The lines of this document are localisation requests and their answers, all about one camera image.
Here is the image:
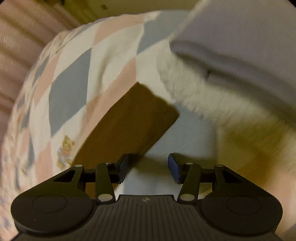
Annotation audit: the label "brown garment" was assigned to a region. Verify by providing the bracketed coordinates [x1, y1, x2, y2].
[72, 81, 181, 197]

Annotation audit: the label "checkered pastel quilt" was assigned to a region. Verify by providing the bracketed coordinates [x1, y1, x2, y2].
[1, 10, 216, 240]

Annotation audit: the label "pink curtain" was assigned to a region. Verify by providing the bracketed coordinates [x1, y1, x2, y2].
[0, 0, 93, 140]

